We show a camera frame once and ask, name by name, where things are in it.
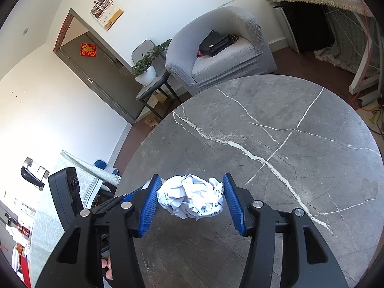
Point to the white paper ball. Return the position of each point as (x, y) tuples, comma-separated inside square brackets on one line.
[(192, 198)]

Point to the grey door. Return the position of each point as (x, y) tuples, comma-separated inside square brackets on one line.
[(99, 72)]

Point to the potted plant in white pot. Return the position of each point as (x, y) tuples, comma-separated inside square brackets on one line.
[(145, 76)]

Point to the pale green patterned tablecloth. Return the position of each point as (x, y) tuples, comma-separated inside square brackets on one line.
[(45, 231)]

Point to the grey armchair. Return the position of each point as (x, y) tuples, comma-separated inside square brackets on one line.
[(186, 51)]

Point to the red door frame banner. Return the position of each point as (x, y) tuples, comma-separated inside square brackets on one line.
[(63, 30)]

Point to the round ceiling fixture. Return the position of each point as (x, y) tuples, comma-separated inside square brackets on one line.
[(26, 31)]

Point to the cardboard box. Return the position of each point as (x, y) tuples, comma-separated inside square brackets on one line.
[(150, 121)]

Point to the round grey marble table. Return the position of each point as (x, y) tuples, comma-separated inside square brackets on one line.
[(270, 120)]

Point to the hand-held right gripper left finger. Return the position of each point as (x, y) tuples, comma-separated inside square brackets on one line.
[(148, 210)]

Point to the grey chair with black legs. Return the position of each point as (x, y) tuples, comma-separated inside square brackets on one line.
[(150, 91)]

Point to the black handbag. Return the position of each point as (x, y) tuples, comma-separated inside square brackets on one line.
[(214, 45)]

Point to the black and silver appliance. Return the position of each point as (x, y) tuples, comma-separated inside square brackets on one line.
[(33, 174)]

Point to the white desk frame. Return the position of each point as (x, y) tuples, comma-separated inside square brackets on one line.
[(364, 81)]

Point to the wall calendar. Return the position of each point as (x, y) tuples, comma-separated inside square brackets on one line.
[(106, 10)]

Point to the cluttered storage shelf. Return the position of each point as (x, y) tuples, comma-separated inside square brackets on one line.
[(18, 234)]

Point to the blue stool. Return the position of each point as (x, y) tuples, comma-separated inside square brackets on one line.
[(100, 164)]

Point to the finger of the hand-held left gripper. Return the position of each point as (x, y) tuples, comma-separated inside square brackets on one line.
[(129, 197)]

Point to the person's left hand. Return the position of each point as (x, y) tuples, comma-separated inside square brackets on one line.
[(107, 271)]

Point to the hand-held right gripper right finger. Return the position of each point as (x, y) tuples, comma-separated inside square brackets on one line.
[(234, 207)]

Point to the red square door decoration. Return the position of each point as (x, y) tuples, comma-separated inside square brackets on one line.
[(88, 50)]

